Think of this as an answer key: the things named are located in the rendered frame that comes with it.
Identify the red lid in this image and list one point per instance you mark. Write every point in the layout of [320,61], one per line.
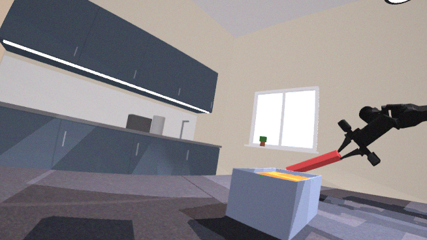
[316,162]

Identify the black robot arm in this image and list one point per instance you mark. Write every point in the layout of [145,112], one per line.
[403,116]

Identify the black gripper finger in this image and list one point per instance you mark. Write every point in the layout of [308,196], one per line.
[345,143]
[355,152]

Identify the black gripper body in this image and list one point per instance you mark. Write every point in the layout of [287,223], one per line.
[366,135]

